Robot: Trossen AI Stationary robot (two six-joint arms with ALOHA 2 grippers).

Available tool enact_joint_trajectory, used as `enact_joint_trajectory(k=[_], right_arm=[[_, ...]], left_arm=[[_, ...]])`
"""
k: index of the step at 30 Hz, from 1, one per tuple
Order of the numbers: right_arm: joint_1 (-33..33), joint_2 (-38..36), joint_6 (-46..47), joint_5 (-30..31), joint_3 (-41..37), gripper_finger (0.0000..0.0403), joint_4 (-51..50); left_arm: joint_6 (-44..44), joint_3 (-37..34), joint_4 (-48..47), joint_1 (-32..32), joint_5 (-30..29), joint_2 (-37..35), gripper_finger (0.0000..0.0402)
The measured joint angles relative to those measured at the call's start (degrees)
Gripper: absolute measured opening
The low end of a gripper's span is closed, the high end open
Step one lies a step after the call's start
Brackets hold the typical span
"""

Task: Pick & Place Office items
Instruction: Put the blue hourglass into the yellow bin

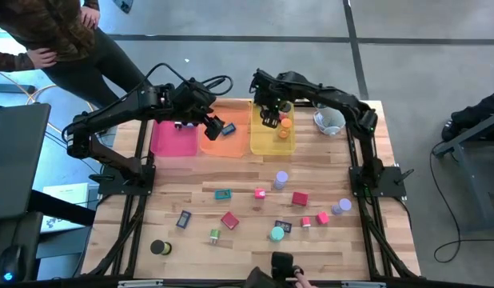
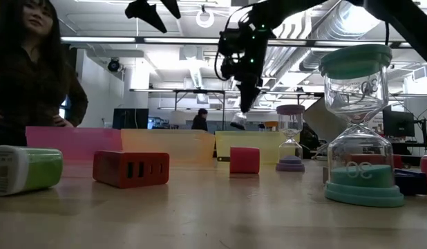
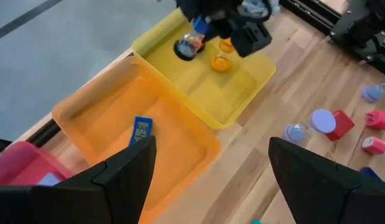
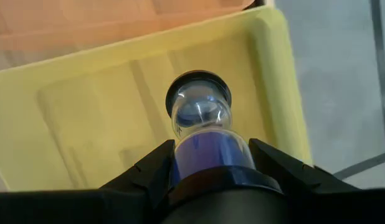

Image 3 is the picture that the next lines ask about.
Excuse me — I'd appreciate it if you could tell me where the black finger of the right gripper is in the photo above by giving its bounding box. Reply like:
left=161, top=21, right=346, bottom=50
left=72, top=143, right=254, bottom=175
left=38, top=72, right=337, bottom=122
left=231, top=19, right=273, bottom=58
left=211, top=17, right=240, bottom=40

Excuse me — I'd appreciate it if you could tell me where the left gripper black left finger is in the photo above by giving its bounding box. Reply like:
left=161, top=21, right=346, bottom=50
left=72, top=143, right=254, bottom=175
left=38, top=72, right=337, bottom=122
left=0, top=135, right=158, bottom=224

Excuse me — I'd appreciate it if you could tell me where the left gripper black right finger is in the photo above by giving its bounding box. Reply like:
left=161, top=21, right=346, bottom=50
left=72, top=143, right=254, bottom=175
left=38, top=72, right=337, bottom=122
left=268, top=136, right=385, bottom=224

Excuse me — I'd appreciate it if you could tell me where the orange hourglass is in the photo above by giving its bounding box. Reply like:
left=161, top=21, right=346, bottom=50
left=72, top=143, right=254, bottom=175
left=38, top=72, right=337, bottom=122
left=210, top=37, right=236, bottom=74

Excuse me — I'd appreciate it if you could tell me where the lavender cube charger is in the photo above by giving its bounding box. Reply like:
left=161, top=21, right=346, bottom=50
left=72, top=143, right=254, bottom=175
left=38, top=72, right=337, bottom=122
left=36, top=172, right=64, bottom=187

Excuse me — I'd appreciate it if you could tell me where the black-capped hourglass blue sand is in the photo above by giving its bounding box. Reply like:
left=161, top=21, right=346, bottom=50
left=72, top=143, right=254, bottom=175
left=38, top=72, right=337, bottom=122
left=173, top=14, right=214, bottom=62

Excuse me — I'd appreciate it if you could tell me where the red multi-port charger block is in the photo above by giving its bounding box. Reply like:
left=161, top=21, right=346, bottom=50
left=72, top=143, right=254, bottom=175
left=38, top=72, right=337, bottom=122
left=324, top=109, right=356, bottom=142

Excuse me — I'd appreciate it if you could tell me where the purple hourglass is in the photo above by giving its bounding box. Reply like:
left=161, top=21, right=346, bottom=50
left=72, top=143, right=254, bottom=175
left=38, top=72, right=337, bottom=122
left=361, top=81, right=385, bottom=105
left=282, top=108, right=338, bottom=145

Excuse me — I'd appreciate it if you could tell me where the blue digital clock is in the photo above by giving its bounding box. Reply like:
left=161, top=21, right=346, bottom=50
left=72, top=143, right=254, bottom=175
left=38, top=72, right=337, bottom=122
left=128, top=116, right=154, bottom=147

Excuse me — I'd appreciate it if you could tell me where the pink and white charger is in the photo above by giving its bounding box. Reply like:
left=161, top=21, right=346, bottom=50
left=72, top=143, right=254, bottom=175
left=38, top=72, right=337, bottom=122
left=361, top=136, right=385, bottom=158

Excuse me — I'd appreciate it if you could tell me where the translucent yellow plastic bin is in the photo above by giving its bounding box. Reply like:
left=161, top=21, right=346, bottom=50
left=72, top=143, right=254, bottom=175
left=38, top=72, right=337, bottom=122
left=131, top=7, right=277, bottom=131

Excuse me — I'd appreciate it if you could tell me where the translucent pink plastic bin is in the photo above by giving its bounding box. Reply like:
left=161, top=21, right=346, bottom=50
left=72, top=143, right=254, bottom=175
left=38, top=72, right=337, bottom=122
left=0, top=141, right=74, bottom=187

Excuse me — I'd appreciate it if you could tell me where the pink cube charger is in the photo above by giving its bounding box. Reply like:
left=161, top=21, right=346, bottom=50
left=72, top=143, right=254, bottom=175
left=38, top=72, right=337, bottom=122
left=364, top=109, right=385, bottom=131

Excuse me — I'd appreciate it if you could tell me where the translucent orange plastic bin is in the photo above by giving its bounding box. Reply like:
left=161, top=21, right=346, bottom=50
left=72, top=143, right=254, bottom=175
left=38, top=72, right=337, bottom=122
left=51, top=55, right=222, bottom=224

